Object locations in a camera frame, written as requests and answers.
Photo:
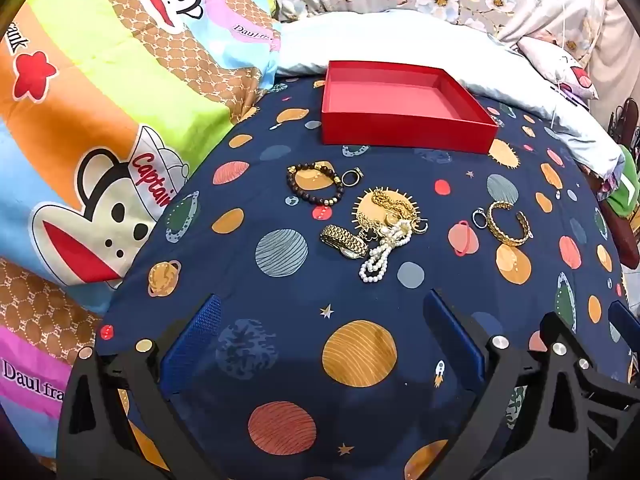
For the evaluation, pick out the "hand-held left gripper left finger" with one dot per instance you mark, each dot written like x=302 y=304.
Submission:
x=192 y=340

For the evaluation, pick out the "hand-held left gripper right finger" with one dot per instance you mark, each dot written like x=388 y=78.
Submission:
x=452 y=340

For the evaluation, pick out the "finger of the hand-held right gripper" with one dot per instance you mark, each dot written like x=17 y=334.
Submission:
x=624 y=319

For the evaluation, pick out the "gold wristwatch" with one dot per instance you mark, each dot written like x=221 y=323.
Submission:
x=340 y=240

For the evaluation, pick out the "red cardboard box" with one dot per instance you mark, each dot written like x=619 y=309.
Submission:
x=400 y=95

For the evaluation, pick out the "navy planet print sheet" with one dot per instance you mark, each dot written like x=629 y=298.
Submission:
x=350 y=310

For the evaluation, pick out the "green cloth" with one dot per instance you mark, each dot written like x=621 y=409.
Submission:
x=625 y=185

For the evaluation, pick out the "dark metal furniture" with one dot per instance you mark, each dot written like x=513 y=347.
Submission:
x=625 y=120

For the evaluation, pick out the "pink cartoon pillow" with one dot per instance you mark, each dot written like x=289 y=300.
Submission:
x=555 y=60

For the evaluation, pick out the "cartoon monkey blanket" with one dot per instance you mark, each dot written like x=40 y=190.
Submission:
x=100 y=85

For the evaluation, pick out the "beige curtain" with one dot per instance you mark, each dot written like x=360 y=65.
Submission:
x=612 y=35

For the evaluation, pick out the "light blue quilt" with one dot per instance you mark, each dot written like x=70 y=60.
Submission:
x=400 y=40

